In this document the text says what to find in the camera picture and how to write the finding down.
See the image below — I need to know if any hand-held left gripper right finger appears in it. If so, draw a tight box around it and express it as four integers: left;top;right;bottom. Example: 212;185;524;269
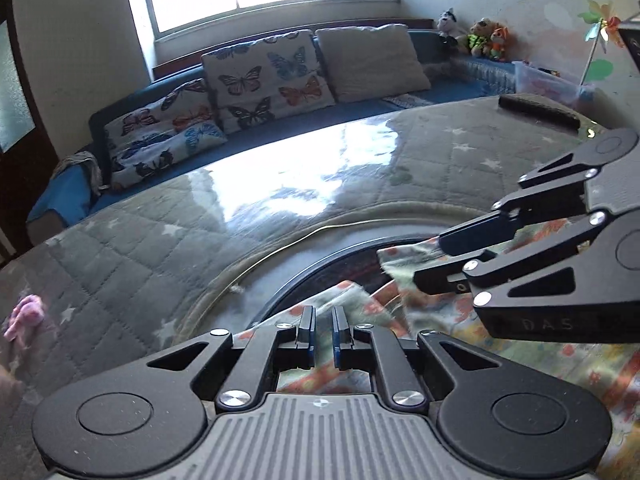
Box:
331;305;506;411

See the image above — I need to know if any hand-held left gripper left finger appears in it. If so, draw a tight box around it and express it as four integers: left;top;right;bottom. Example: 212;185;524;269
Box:
145;305;317;411

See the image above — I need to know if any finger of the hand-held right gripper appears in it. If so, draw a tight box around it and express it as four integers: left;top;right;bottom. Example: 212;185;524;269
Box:
437;127;640;257
414;211;624;312

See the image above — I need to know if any green patterned fleece garment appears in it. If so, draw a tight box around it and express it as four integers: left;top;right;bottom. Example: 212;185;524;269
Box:
250;217;640;471

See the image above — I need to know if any black remote control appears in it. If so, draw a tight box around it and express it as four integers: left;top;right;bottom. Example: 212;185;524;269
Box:
499;94;582;132

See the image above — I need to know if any clear plastic storage box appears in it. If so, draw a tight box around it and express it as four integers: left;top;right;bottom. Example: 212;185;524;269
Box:
512;60;598;109

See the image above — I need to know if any blue sofa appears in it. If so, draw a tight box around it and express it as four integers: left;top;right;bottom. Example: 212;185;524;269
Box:
27;22;526;233

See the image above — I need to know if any orange plush fox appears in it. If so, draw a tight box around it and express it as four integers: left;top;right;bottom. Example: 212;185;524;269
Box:
487;25;512;63

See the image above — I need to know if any brown plush bear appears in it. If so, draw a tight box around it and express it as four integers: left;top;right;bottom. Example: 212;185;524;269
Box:
467;19;494;58

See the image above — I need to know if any plain beige cushion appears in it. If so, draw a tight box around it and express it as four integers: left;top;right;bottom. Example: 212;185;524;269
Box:
316;24;432;103

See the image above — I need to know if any black and white plush toy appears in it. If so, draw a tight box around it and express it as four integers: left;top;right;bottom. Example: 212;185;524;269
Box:
436;8;467;52

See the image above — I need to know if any colourful paper pinwheel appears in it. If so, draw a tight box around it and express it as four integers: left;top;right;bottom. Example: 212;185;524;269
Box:
577;0;626;86

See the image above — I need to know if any small butterfly print cushion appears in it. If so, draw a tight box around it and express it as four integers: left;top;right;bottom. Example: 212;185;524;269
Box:
104;80;228;189

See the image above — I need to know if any large butterfly print cushion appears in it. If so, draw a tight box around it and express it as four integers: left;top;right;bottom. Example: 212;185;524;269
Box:
201;30;336;134

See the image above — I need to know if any grey cloth on sofa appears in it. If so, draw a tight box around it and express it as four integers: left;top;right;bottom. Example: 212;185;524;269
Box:
52;150;104;196

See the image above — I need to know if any pink cloth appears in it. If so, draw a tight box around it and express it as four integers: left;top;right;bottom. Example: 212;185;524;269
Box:
2;294;44;343

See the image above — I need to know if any dark wooden door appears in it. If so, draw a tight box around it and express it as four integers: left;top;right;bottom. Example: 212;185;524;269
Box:
0;10;62;263

